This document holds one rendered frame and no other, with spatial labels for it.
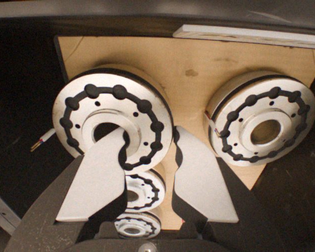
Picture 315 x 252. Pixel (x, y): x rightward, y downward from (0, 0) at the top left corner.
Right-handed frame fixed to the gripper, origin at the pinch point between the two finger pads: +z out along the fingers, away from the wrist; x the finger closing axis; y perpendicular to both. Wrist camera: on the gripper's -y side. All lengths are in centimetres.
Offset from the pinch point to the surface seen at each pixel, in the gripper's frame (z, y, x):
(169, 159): 4.1, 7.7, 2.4
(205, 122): 2.8, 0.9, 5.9
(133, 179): 1.1, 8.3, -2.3
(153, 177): 1.0, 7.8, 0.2
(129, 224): 0.8, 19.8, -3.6
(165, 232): 3.5, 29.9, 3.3
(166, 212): 4.1, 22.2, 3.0
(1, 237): 1.3, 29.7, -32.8
